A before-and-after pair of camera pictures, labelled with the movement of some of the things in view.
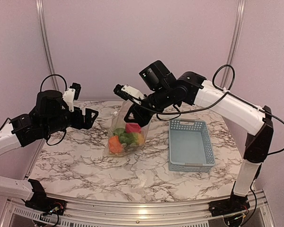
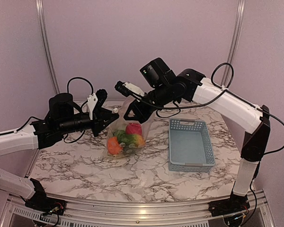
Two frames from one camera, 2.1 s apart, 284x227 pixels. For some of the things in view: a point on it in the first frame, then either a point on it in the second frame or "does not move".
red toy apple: [132, 127] does not move
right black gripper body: [162, 100] does not move
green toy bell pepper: [128, 138] to [128, 149]
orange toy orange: [115, 146] does not move
